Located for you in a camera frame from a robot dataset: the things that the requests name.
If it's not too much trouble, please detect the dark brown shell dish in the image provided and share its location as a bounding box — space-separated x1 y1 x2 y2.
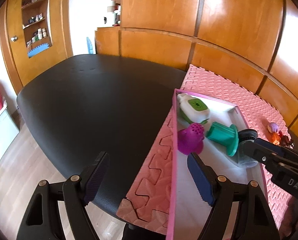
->
278 131 294 148

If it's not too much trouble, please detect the orange cube chain toy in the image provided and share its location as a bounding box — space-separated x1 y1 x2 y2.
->
272 132 281 145

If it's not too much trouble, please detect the black-lid clear jar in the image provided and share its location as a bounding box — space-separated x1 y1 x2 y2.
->
235 129 258 168

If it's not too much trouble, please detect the lilac egg-shaped case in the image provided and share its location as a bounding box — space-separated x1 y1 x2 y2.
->
267 122 279 134

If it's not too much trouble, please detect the teal plastic spool toy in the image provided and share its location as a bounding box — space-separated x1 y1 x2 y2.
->
206 122 238 157

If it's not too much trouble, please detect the magenta perforated silicone cap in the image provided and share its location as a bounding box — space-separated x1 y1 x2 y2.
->
177 123 204 155

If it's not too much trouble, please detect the white green plastic device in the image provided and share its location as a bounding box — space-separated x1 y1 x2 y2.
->
177 93 210 125

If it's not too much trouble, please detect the pink white tray box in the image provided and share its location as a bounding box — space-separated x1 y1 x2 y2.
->
166 89 267 239

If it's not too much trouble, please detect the pink foam puzzle mat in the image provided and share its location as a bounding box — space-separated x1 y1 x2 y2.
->
117 66 290 239

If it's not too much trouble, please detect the blue foam mat piece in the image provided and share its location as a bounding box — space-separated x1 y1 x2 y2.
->
27 43 50 58

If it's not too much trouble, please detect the silver door knob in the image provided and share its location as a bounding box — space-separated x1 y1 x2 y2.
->
10 36 18 42

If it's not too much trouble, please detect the wooden door with shelves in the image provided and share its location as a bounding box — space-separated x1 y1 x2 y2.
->
0 0 73 93

